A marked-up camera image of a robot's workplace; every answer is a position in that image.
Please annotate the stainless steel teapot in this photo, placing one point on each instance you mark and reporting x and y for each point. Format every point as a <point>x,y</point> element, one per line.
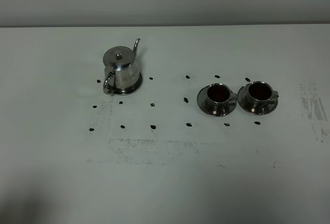
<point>121,61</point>

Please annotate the teapot steel saucer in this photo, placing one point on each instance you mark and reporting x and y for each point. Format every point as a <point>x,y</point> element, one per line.
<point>108,89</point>

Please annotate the left cup steel saucer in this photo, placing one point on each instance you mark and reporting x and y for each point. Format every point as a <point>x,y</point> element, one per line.
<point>213,110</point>

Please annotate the cup steel saucer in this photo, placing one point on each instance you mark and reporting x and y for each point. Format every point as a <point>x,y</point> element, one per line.
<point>213,110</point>
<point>252,109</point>

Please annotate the left steel teacup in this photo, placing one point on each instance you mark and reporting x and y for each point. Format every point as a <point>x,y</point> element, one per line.
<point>219,95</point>

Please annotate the steel teacup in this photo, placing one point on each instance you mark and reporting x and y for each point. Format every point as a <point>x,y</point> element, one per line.
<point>219,95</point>
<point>260,93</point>

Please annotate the right cup steel saucer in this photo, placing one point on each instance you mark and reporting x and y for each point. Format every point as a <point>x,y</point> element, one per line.
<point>252,109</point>

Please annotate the right steel teacup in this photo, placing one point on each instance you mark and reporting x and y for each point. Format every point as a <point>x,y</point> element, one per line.
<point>260,93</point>

